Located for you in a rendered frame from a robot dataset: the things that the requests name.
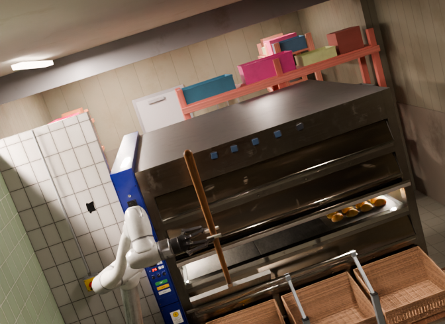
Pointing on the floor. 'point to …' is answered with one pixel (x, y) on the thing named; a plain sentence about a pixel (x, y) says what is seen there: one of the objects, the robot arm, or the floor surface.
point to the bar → (295, 292)
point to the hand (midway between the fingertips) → (212, 232)
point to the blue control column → (121, 173)
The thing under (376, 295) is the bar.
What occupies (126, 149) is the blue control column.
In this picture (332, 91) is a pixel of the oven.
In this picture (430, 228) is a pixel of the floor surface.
